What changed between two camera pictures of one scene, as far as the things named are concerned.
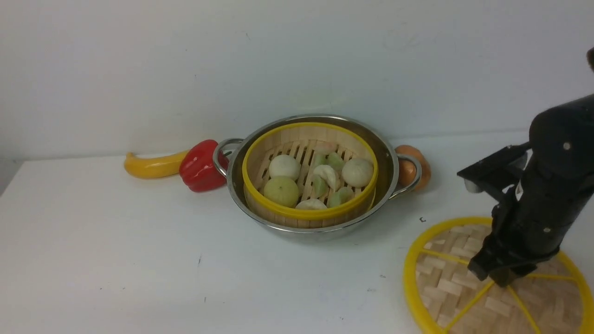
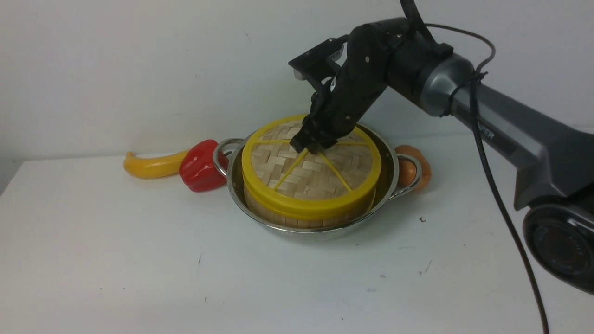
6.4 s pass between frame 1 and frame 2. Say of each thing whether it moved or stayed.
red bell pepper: stayed
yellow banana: stayed
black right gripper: moved
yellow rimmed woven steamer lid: moved
